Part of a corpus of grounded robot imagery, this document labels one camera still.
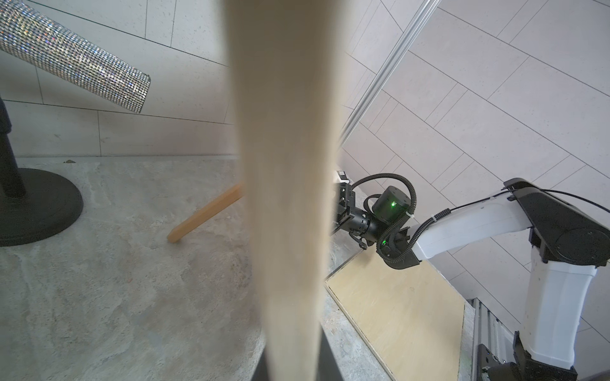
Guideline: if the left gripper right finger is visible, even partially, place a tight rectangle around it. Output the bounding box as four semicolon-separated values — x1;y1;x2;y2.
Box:
316;330;344;381

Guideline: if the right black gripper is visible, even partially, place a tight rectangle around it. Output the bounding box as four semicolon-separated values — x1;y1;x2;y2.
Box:
333;183;386;250

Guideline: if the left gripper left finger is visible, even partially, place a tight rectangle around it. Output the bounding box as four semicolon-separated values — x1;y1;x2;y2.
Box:
251;350;269;381

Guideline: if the plywood board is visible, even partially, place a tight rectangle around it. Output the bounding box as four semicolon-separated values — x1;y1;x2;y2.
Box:
326;249;465;380
222;1;345;380

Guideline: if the wooden easel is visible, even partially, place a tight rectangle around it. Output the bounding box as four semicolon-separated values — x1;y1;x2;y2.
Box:
167;184;243;243

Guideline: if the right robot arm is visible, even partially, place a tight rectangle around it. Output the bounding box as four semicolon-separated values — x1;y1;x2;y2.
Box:
326;178;609;380

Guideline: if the glitter microphone on stand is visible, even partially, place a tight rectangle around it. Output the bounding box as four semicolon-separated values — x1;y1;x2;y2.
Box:
0;0;152;248

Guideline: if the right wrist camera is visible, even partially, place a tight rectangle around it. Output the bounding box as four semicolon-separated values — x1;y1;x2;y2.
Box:
335;170;350;184

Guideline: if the aluminium mounting rail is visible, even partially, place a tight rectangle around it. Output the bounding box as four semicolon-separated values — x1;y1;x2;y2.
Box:
469;298;519;380

